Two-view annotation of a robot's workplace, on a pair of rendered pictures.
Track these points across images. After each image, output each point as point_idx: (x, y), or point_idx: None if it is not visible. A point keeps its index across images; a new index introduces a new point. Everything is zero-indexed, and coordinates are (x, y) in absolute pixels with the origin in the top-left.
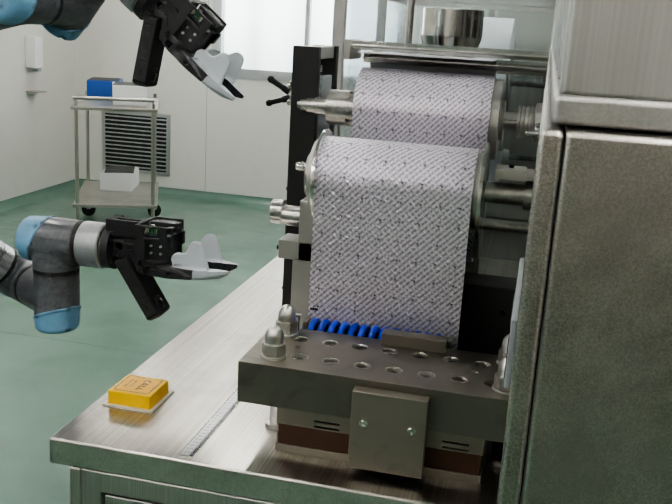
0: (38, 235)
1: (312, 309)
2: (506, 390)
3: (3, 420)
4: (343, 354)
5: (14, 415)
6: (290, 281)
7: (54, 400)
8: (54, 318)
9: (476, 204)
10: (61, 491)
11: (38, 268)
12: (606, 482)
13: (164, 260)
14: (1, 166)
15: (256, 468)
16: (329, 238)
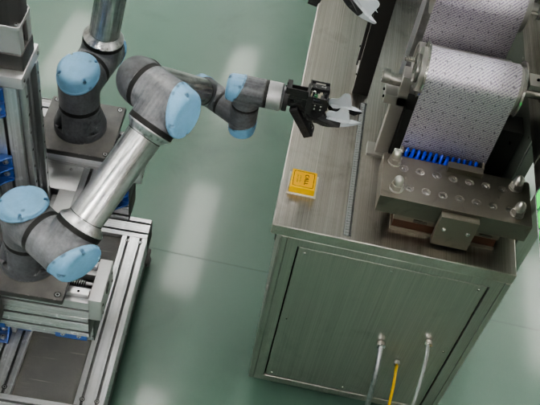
0: (242, 93)
1: (405, 141)
2: (517, 217)
3: (55, 39)
4: (430, 184)
5: (61, 34)
6: (362, 72)
7: (85, 16)
8: (245, 132)
9: (515, 106)
10: (127, 111)
11: (239, 109)
12: None
13: (321, 113)
14: None
15: (384, 243)
16: (424, 111)
